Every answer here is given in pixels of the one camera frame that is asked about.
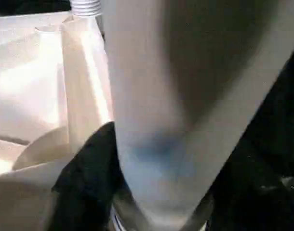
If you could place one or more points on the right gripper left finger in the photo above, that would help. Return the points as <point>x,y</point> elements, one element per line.
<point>89,180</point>

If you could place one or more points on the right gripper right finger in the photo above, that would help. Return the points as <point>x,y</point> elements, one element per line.
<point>253,199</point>

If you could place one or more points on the white plastic table leg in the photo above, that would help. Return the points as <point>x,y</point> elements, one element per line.
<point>86,7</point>
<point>185,84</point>

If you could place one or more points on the white plastic table top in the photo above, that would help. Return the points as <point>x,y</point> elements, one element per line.
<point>41,84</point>

